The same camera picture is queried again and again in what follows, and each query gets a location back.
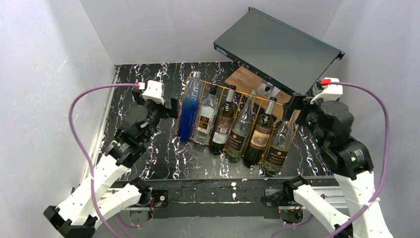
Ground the clear labelled wine bottle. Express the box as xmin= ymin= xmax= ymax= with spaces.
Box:
xmin=225 ymin=89 xmax=257 ymax=163

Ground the aluminium frame rail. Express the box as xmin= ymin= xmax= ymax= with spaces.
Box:
xmin=60 ymin=65 xmax=375 ymax=238

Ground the grey metal bracket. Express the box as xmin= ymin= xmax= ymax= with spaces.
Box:
xmin=257 ymin=82 xmax=281 ymax=100

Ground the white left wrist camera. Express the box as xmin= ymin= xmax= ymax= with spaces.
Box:
xmin=137 ymin=80 xmax=165 ymax=105

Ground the clear tall bottle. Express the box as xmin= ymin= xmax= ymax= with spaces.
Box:
xmin=262 ymin=110 xmax=300 ymax=177

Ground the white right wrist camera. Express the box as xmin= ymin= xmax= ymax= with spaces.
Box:
xmin=310 ymin=77 xmax=343 ymax=104

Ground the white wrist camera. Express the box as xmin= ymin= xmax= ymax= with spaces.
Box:
xmin=310 ymin=77 xmax=343 ymax=104
xmin=137 ymin=80 xmax=165 ymax=105

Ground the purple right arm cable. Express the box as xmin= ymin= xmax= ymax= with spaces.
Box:
xmin=270 ymin=82 xmax=390 ymax=238

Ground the clear square liquor bottle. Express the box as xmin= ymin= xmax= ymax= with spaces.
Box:
xmin=194 ymin=85 xmax=217 ymax=145

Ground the dark green wine bottle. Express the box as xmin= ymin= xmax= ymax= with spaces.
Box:
xmin=243 ymin=97 xmax=277 ymax=168

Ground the blue tall glass bottle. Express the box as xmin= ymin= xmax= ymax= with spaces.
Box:
xmin=178 ymin=71 xmax=204 ymax=140

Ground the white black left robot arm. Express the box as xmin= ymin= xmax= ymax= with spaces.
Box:
xmin=43 ymin=89 xmax=179 ymax=238

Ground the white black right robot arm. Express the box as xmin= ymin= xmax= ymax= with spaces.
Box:
xmin=281 ymin=93 xmax=391 ymax=238

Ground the grey rack-mount network switch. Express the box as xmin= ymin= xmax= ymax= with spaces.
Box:
xmin=213 ymin=7 xmax=345 ymax=95

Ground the wooden board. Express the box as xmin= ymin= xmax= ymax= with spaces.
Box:
xmin=224 ymin=66 xmax=291 ymax=119

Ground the gold wire wine rack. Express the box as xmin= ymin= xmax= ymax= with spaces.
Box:
xmin=175 ymin=72 xmax=296 ymax=175

